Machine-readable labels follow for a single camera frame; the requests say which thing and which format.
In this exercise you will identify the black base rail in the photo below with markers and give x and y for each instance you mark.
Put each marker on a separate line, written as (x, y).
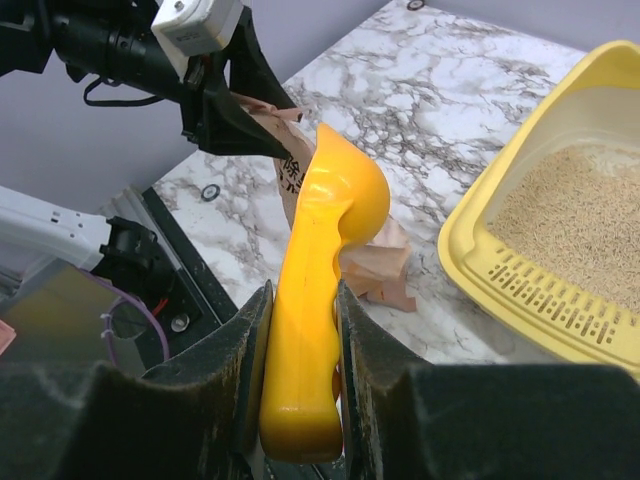
(167, 291)

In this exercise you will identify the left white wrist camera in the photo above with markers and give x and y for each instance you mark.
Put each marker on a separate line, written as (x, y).
(196, 27)

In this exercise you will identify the orange plastic scoop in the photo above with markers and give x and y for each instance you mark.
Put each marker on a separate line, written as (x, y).
(298, 420)

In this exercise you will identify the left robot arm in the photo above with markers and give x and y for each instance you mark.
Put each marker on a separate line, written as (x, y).
(159, 80)

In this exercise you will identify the yellow litter box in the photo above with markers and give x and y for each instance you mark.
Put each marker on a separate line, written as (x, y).
(546, 240)

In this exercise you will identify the pink cat litter bag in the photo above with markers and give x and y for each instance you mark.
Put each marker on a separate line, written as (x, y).
(335, 195)

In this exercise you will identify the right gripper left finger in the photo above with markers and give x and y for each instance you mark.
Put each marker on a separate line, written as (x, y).
(191, 417)

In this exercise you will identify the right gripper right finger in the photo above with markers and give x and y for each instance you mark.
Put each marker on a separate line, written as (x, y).
(405, 418)

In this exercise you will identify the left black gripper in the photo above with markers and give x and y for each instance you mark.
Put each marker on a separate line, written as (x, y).
(225, 56)

